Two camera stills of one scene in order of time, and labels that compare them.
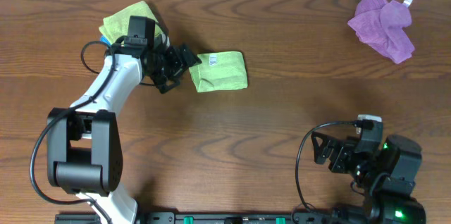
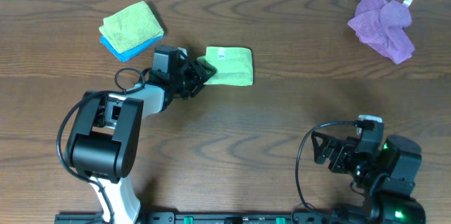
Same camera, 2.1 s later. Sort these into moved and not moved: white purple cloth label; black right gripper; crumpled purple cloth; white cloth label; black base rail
Moved: white cloth label
Not moved: black base rail; crumpled purple cloth; black right gripper; white purple cloth label
